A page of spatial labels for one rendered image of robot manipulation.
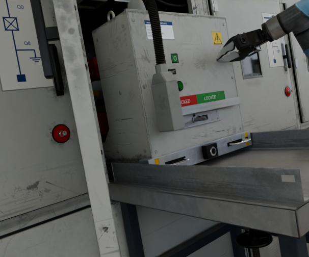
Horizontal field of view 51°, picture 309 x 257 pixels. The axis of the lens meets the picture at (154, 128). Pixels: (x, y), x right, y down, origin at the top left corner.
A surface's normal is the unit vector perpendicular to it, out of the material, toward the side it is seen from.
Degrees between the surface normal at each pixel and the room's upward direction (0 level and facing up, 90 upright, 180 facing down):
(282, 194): 90
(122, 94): 90
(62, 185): 90
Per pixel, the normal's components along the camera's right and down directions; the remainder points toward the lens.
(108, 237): 0.21, 0.02
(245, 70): 0.62, -0.07
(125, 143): -0.76, 0.17
